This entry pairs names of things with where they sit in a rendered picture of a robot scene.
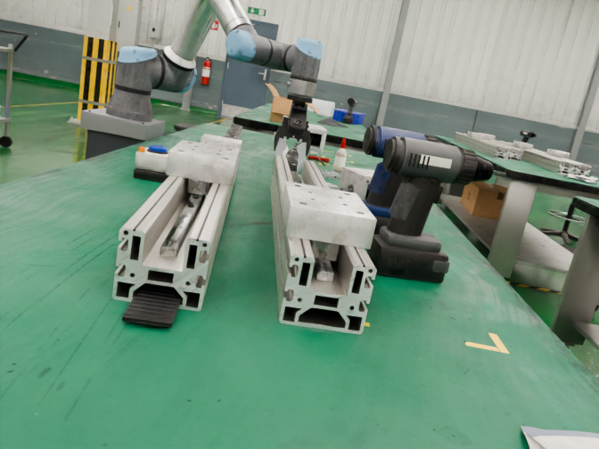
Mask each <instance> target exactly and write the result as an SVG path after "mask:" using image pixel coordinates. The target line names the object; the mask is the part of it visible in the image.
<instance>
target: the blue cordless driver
mask: <svg viewBox="0 0 599 449"><path fill-rule="evenodd" d="M393 136H397V137H399V138H401V137H408V138H413V139H418V140H423V141H428V142H433V143H441V142H439V140H438V138H437V137H436V136H431V135H424V134H421V133H416V132H411V131H406V130H401V129H396V128H391V127H382V126H377V127H376V126H373V125H371V126H370V127H368V128H367V129H366V131H365V135H364V140H363V151H364V152H365V154H366V155H371V154H372V156H373V157H376V158H382V159H383V154H384V150H385V147H386V144H387V142H388V140H389V139H391V138H392V137H393ZM442 144H444V143H442ZM407 178H408V176H399V175H395V174H394V172H393V173H389V172H387V171H386V169H385V168H384V167H383V161H382V162H380V163H377V166H376V169H375V170H374V173H373V177H372V179H371V182H370V184H369V186H368V189H369V194H368V197H367V199H366V200H362V201H363V202H364V204H365V205H366V206H367V208H368V209H369V210H370V212H371V213H372V214H373V216H374V217H375V218H376V220H377V221H376V226H375V229H374V234H379V231H380V228H381V227H382V226H387V225H388V223H389V221H390V218H391V216H390V214H389V212H390V208H391V206H392V203H393V201H394V199H395V197H396V194H397V192H398V188H399V186H400V184H401V182H404V180H405V181H407Z"/></svg>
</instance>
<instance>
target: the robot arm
mask: <svg viewBox="0 0 599 449"><path fill-rule="evenodd" d="M215 19H217V20H218V22H219V23H220V25H221V27H222V29H223V30H224V32H225V34H226V36H227V38H226V52H227V54H228V55H229V56H230V57H231V58H233V59H236V60H238V61H241V62H248V63H252V64H256V65H259V66H263V67H266V68H269V69H273V70H281V71H287V72H290V73H291V79H290V81H291V82H289V81H288V82H287V85H288V86H289V89H288V93H290V94H288V96H287V99H289V100H292V104H291V110H290V116H289V117H288V116H283V123H282V125H281V126H279V128H278V130H277V132H276V133H275V139H274V163H275V156H276V155H281V156H283V150H285V149H286V146H287V142H286V141H285V140H284V137H285V136H286V137H287V138H286V139H287V140H288V139H289V138H295V139H297V141H298V142H299V141H300V140H301V139H302V141H300V143H299V144H298V145H297V146H296V149H297V152H298V157H297V161H298V163H297V166H296V172H298V173H299V171H300V170H301V169H302V167H303V163H304V160H305V159H306V157H307V155H308V151H309V149H310V146H311V137H310V131H308V128H309V125H308V120H307V112H308V109H307V108H305V102H306V103H312V101H313V99H312V98H314V97H315V92H316V82H317V78H318V73H319V68H320V63H321V60H322V53H323V47H324V46H323V43H322V42H320V41H318V40H315V39H311V38H305V37H299V38H298V39H297V43H296V44H295V45H290V44H285V43H281V42H277V41H275V40H272V39H268V38H265V37H261V36H259V35H258V34H257V32H256V31H255V29H254V28H253V26H252V25H251V23H250V20H249V18H248V17H247V15H246V13H245V11H244V10H243V8H242V6H241V5H240V3H239V1H238V0H194V1H193V4H192V6H191V8H190V10H189V12H188V13H187V15H186V17H185V20H184V22H183V24H182V26H181V28H180V29H179V31H178V33H177V35H176V38H175V40H174V42H173V44H172V45H169V46H166V47H165V49H164V50H163V52H162V54H161V55H159V54H157V51H156V50H155V49H151V48H145V47H138V46H123V47H122V48H121V49H120V52H119V58H118V69H117V76H116V82H115V88H114V92H113V94H112V96H111V98H110V100H109V102H108V104H107V107H106V113H107V114H109V115H112V116H115V117H118V118H125V119H130V120H135V121H143V122H152V105H151V91H152V89H157V90H162V91H168V92H171V93H180V94H181V93H185V92H187V91H189V90H190V89H191V88H192V87H193V84H194V82H195V80H196V75H197V71H196V68H195V66H196V63H195V60H194V58H195V56H196V54H197V52H198V51H199V50H200V48H201V45H202V43H203V41H204V40H205V38H206V36H207V35H208V33H209V31H210V29H211V27H212V25H213V23H214V21H215ZM302 80H303V81H302ZM311 82H313V83H311Z"/></svg>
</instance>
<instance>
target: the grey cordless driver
mask: <svg viewBox="0 0 599 449"><path fill-rule="evenodd" d="M383 167H384V168H385V169H386V171H387V172H389V173H393V172H394V174H395V175H399V176H408V178H407V181H404V182H401V184H400V186H399V188H398V192H397V194H396V197H395V199H394V201H393V203H392V206H391V208H390V212H389V214H390V216H391V218H390V221H389V223H388V225H387V226H382V227H381V228H380V231H379V234H374V235H373V240H372V245H371V248H370V249H368V250H367V254H368V256H369V257H370V258H371V260H372V262H373V264H374V266H375V268H376V270H377V272H376V274H381V275H388V276H393V277H399V278H406V279H412V280H418V281H425V282H436V283H442V282H443V280H444V276H445V273H447V272H448V268H449V265H450V262H449V261H448V260H449V258H448V255H447V254H446V253H445V252H444V251H443V250H442V249H441V246H442V245H441V242H440V241H439V240H438V239H436V238H435V237H434V236H433V235H432V234H430V233H425V232H423V228H424V226H425V223H426V220H427V218H428V215H429V214H430V211H431V207H432V204H433V203H434V204H437V203H438V202H439V198H440V195H441V193H442V192H443V189H444V187H443V186H441V185H440V184H441V183H445V184H451V183H452V184H460V185H467V184H469V183H470V182H477V181H487V180H489V179H490V177H491V176H492V175H496V176H506V172H501V171H496V170H494V168H493V165H492V163H490V162H488V161H486V160H484V159H482V158H480V157H478V156H477V155H476V154H475V151H472V150H466V149H462V148H461V149H460V148H458V147H457V146H452V145H447V144H442V143H433V142H428V141H423V140H418V139H413V138H408V137H401V138H399V137H397V136H393V137H392V138H391V139H389V140H388V142H387V144H386V147H385V150H384V154H383Z"/></svg>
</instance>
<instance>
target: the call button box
mask: <svg viewBox="0 0 599 449"><path fill-rule="evenodd" d="M144 148H145V152H140V151H137V152H136V154H135V169H134V178H138V179H143V180H149V181H154V182H160V183H163V182H164V181H165V180H166V179H167V178H168V177H169V176H168V175H166V168H167V161H168V151H167V152H160V151H151V150H149V148H146V147H144Z"/></svg>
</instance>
